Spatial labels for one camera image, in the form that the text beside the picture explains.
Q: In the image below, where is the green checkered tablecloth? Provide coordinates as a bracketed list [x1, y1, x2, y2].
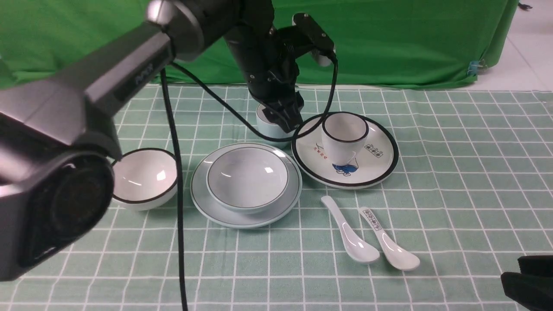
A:
[1, 85, 553, 311]

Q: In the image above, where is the white bowl black rim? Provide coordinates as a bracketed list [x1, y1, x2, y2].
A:
[112, 148, 177, 211]

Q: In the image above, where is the blue clip on backdrop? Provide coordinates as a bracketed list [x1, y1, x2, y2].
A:
[467, 60, 481, 76]

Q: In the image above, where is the white cup black rim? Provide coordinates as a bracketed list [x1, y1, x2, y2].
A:
[321, 112, 369, 166]

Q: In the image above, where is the pale blue plate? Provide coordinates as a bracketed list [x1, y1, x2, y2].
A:
[191, 143, 303, 228]

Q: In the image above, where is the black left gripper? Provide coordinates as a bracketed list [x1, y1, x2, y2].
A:
[225, 26, 304, 133]

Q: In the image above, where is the white plate black rim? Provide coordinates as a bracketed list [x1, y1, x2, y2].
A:
[292, 114, 399, 190]

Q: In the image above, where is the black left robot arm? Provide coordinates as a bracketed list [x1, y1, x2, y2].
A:
[0, 0, 314, 282]

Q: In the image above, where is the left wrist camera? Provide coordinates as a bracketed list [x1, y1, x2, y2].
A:
[292, 13, 337, 67]

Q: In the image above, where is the white spoon with print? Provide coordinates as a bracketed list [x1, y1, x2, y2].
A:
[358, 207, 420, 271]

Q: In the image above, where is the pale blue bowl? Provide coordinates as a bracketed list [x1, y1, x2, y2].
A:
[206, 147, 290, 213]

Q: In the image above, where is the plain white ceramic spoon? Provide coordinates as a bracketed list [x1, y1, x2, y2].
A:
[321, 196, 380, 264]

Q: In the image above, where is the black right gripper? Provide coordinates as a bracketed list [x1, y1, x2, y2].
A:
[500, 255, 553, 311]

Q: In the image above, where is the pale blue cup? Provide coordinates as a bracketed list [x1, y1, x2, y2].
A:
[255, 104, 294, 149]

